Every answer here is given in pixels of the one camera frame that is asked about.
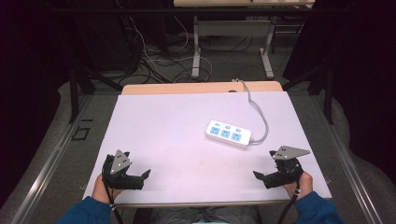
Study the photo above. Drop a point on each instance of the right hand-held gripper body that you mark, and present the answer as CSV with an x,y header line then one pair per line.
x,y
285,169

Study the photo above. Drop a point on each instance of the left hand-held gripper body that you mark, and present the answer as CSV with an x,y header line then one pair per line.
x,y
120,174

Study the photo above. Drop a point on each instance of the person's right hand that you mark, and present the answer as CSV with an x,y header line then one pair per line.
x,y
300,186

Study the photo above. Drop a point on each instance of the person's left hand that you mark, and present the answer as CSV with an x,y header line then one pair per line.
x,y
101,189

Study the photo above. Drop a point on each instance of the white mat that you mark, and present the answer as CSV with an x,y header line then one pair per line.
x,y
186,149

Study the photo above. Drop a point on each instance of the white power strip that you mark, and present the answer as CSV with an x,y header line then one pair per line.
x,y
228,134

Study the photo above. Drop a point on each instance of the person's lap grey clothing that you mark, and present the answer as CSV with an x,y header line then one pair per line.
x,y
202,215

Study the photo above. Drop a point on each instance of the black metal stand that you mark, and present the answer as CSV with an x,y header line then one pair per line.
x,y
320,87
79,90

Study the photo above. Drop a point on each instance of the wooden table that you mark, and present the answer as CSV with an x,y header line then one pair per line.
x,y
186,88

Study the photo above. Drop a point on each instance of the aluminium floor rail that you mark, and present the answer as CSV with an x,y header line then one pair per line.
x,y
345,161
46,168

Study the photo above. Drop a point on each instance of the grey metal desk frame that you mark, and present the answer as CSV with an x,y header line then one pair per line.
x,y
230,40

